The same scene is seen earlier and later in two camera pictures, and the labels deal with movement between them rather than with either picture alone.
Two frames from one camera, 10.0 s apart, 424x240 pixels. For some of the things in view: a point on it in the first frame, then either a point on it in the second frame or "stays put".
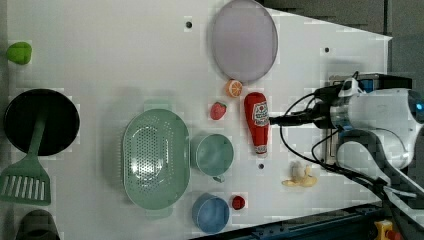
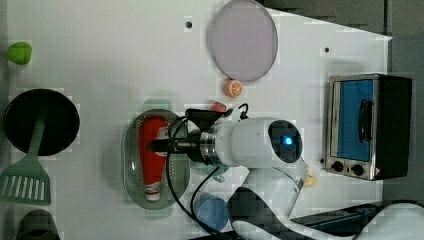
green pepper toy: x=19 y=52 stays put
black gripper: x=321 y=114 -> x=194 y=139
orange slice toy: x=233 y=88 stays put
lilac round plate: x=244 y=41 stays put
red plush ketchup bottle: x=257 y=114 -> x=154 y=164
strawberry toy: x=217 y=110 stays put
